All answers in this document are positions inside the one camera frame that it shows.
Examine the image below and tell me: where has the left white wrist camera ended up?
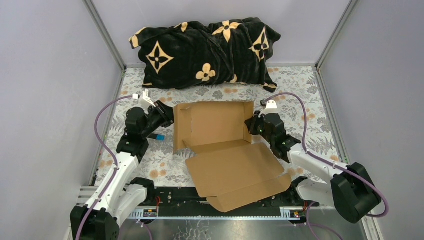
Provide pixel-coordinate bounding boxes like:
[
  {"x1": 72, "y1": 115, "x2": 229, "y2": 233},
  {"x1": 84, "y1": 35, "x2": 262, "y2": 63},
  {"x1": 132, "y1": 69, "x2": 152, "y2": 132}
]
[{"x1": 139, "y1": 89, "x2": 155, "y2": 110}]

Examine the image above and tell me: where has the brown cardboard box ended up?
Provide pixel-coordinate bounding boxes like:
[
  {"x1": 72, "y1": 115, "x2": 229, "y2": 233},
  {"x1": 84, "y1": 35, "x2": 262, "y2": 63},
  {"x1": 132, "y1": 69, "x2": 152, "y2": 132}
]
[{"x1": 173, "y1": 101, "x2": 292, "y2": 213}]

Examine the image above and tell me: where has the floral patterned table mat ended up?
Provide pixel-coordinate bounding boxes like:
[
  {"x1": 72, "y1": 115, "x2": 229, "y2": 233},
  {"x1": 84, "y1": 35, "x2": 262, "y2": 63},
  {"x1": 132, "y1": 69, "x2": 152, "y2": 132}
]
[{"x1": 92, "y1": 66, "x2": 342, "y2": 187}]

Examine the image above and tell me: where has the black blanket with tan flowers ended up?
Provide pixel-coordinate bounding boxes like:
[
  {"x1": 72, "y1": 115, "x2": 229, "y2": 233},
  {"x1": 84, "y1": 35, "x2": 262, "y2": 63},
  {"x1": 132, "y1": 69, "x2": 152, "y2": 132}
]
[{"x1": 128, "y1": 17, "x2": 281, "y2": 93}]

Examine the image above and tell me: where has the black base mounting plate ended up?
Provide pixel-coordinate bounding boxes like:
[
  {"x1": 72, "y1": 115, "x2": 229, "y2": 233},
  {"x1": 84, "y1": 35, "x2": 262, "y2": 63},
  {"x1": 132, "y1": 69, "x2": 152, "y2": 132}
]
[{"x1": 124, "y1": 186, "x2": 321, "y2": 218}]

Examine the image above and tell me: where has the aluminium frame rail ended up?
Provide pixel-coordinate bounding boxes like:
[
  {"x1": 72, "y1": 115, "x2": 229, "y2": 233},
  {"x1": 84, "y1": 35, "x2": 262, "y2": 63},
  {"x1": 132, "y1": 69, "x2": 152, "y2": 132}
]
[{"x1": 76, "y1": 185, "x2": 374, "y2": 221}]

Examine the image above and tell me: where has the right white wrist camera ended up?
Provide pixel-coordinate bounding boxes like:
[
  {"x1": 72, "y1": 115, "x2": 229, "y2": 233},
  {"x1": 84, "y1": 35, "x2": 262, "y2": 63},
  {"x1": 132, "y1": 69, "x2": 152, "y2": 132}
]
[{"x1": 264, "y1": 100, "x2": 278, "y2": 113}]

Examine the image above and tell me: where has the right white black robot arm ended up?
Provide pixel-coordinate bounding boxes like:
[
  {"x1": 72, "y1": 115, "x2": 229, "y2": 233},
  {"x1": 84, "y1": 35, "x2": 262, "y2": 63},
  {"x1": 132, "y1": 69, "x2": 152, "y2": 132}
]
[{"x1": 245, "y1": 111, "x2": 383, "y2": 224}]

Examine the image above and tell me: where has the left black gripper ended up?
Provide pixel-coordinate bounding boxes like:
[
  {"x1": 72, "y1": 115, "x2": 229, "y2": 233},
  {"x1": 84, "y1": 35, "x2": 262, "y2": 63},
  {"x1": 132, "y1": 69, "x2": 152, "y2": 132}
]
[{"x1": 141, "y1": 100, "x2": 186, "y2": 139}]

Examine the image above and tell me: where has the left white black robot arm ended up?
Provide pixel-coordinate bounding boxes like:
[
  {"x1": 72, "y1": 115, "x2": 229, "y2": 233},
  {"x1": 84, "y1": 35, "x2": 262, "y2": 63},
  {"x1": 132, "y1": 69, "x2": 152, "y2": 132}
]
[{"x1": 70, "y1": 100, "x2": 174, "y2": 240}]

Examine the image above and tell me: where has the black blue marker pen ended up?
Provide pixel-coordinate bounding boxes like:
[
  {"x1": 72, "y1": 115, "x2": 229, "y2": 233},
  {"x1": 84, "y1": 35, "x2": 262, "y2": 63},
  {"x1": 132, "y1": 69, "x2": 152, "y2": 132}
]
[{"x1": 148, "y1": 133, "x2": 165, "y2": 141}]

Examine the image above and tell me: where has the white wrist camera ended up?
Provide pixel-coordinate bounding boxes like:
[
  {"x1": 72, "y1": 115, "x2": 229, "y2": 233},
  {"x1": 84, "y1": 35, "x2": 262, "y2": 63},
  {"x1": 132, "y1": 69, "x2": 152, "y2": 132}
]
[
  {"x1": 264, "y1": 100, "x2": 278, "y2": 113},
  {"x1": 139, "y1": 89, "x2": 155, "y2": 110}
]

